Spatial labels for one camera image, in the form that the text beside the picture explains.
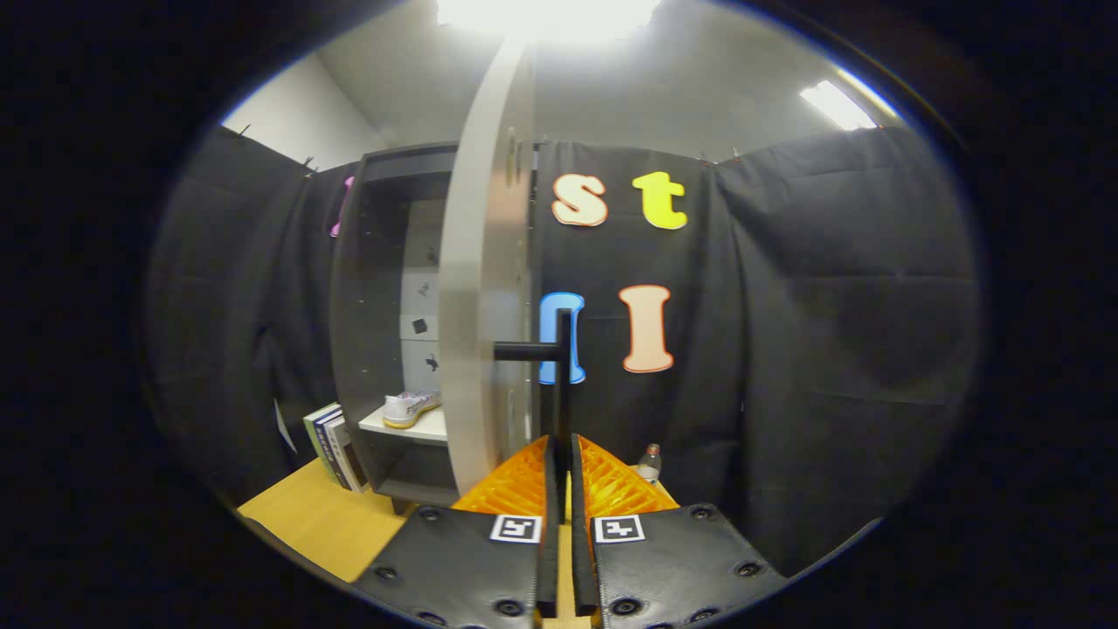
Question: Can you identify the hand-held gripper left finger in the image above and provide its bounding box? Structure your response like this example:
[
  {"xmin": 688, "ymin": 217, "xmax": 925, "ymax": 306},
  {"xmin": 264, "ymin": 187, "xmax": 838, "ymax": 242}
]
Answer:
[{"xmin": 354, "ymin": 434, "xmax": 561, "ymax": 629}]

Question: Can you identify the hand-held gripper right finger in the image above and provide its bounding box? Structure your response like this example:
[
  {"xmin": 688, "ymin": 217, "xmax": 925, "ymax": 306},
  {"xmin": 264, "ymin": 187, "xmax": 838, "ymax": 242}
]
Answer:
[{"xmin": 569, "ymin": 432, "xmax": 788, "ymax": 629}]

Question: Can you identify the white shoe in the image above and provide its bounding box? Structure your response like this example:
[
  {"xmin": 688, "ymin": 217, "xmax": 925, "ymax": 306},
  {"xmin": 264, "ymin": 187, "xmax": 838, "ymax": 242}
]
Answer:
[{"xmin": 382, "ymin": 390, "xmax": 443, "ymax": 431}]

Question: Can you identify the black door handle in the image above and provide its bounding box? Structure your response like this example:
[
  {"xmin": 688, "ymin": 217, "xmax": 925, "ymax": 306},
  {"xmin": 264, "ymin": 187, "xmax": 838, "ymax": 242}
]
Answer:
[{"xmin": 493, "ymin": 308, "xmax": 576, "ymax": 455}]

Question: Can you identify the grey shoe cabinet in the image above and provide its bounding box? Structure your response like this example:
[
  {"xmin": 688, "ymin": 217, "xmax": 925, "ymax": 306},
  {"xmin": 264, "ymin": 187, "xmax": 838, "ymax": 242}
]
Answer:
[{"xmin": 329, "ymin": 143, "xmax": 539, "ymax": 516}]

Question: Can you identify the beige shoe cabinet door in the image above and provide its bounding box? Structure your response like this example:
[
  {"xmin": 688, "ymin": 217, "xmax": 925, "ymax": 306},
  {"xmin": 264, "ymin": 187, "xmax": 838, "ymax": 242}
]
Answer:
[{"xmin": 437, "ymin": 35, "xmax": 539, "ymax": 499}]

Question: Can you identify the white spine book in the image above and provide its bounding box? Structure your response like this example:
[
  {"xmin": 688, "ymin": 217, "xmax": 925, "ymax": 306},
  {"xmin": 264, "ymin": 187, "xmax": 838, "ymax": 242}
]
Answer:
[{"xmin": 325, "ymin": 414, "xmax": 370, "ymax": 494}]

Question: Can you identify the blue spine book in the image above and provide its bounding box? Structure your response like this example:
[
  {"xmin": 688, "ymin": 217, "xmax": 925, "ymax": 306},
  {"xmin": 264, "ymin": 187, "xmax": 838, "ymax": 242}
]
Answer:
[{"xmin": 313, "ymin": 409, "xmax": 355, "ymax": 493}]

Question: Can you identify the black backdrop cloth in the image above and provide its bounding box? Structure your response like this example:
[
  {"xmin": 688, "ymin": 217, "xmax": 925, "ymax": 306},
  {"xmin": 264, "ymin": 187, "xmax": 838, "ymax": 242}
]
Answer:
[{"xmin": 144, "ymin": 122, "xmax": 984, "ymax": 579}]

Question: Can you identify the small ceiling light panel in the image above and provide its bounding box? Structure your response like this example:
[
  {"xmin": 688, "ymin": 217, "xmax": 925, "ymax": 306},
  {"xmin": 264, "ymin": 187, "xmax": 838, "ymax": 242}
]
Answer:
[{"xmin": 799, "ymin": 79, "xmax": 879, "ymax": 132}]

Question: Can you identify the large ceiling light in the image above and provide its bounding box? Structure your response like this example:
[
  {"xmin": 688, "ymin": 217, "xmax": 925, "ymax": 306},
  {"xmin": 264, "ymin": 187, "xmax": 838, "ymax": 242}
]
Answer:
[{"xmin": 435, "ymin": 0, "xmax": 663, "ymax": 45}]

